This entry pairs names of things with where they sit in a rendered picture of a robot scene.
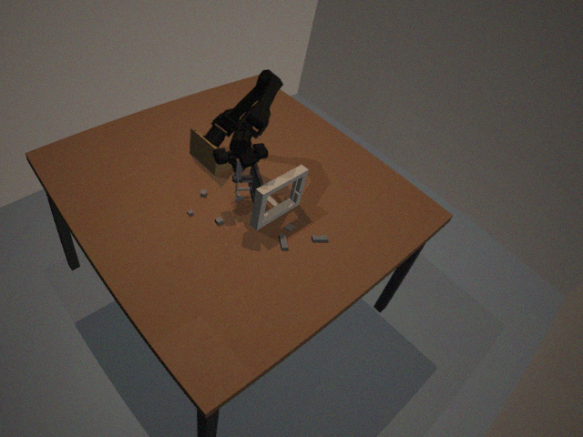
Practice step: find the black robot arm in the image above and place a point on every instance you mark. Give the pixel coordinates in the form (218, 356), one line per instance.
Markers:
(256, 116)

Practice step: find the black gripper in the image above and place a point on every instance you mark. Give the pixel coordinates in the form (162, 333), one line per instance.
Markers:
(223, 157)

